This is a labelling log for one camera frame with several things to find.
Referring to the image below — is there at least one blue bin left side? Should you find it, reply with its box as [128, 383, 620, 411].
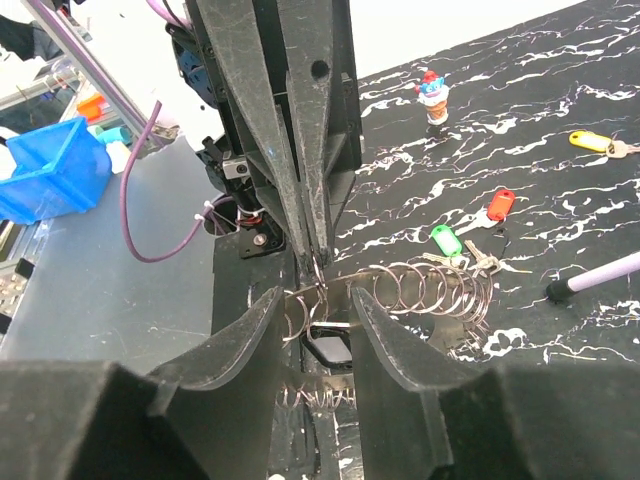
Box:
[1, 117, 112, 225]

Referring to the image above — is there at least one key with red tag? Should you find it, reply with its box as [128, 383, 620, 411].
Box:
[454, 189, 516, 236]

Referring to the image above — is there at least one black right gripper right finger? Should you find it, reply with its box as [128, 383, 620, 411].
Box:
[351, 288, 639, 479]

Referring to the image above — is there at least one teal plastic object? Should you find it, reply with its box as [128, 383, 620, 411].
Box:
[88, 125, 132, 146]

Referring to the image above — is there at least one key with green tag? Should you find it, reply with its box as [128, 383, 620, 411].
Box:
[422, 224, 469, 270]

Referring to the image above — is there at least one orange plastic object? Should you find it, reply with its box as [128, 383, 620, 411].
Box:
[76, 93, 108, 122]

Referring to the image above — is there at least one plain silver key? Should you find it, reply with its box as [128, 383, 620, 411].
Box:
[464, 240, 501, 277]

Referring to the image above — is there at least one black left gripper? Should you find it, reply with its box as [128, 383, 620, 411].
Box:
[169, 1, 362, 267]

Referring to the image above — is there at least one white perforated music stand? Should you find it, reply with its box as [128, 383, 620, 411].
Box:
[545, 252, 639, 302]

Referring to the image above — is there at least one key with yellow tag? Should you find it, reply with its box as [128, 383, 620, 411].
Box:
[569, 130, 639, 159]

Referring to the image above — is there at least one white plastic block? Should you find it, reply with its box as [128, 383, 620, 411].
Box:
[106, 141, 131, 174]

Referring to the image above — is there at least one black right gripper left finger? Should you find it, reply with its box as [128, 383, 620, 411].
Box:
[1, 288, 285, 479]

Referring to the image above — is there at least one key with black tag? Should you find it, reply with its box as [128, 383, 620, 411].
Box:
[299, 322, 353, 372]

